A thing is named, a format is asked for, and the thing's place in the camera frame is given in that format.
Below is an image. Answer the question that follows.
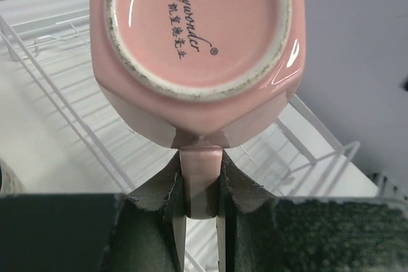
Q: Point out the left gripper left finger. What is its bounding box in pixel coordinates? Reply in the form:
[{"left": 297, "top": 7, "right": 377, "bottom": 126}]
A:
[{"left": 1, "top": 165, "right": 185, "bottom": 271}]

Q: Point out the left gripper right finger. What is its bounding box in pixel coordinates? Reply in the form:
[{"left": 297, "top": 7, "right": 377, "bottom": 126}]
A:
[{"left": 218, "top": 154, "right": 407, "bottom": 271}]

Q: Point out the pink mug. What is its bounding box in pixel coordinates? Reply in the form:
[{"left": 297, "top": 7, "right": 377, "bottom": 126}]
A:
[{"left": 89, "top": 0, "right": 305, "bottom": 219}]

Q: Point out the clear dish rack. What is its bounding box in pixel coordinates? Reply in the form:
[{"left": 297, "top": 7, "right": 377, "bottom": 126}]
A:
[{"left": 0, "top": 0, "right": 408, "bottom": 272}]

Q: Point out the green inside mug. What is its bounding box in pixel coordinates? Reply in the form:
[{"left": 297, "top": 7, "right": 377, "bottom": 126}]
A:
[{"left": 1, "top": 159, "right": 25, "bottom": 194}]

